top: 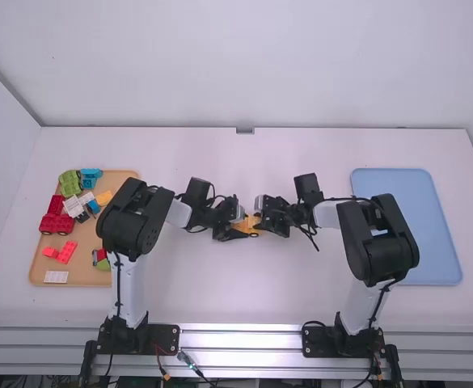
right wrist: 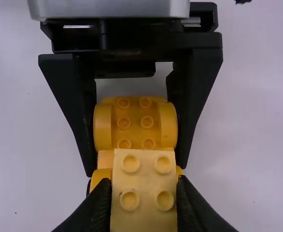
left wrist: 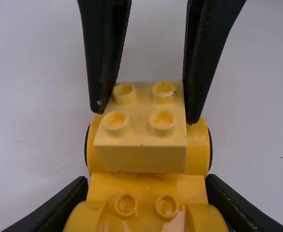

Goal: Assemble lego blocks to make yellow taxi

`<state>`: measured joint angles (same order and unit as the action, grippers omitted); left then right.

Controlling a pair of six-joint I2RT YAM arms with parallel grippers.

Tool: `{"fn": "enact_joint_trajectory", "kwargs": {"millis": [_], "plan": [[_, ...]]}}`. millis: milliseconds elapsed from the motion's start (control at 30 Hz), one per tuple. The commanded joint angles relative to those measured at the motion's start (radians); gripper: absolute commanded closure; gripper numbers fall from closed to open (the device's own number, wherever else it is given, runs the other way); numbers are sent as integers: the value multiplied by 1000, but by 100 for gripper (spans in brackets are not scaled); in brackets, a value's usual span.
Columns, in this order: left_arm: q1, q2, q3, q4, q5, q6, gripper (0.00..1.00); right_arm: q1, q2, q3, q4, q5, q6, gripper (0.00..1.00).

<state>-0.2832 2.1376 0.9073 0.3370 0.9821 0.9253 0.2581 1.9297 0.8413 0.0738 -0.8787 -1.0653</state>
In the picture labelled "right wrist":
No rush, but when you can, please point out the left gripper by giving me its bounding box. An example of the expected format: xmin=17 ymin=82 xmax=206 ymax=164
xmin=38 ymin=1 xmax=220 ymax=177

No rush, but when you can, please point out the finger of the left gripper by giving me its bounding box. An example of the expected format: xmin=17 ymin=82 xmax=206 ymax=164
xmin=166 ymin=32 xmax=223 ymax=169

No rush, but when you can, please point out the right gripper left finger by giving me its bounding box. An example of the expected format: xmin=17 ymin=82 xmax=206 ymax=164
xmin=55 ymin=177 xmax=113 ymax=232

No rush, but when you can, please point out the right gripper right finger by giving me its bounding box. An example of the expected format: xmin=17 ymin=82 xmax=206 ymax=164
xmin=175 ymin=174 xmax=237 ymax=232

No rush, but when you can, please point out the yellow toy brick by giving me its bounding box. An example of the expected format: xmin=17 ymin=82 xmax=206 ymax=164
xmin=109 ymin=147 xmax=179 ymax=232

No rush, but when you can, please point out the yellow toy car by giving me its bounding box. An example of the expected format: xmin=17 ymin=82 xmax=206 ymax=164
xmin=90 ymin=96 xmax=186 ymax=194

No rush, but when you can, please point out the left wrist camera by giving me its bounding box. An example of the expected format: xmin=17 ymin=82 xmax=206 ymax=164
xmin=26 ymin=0 xmax=193 ymax=21

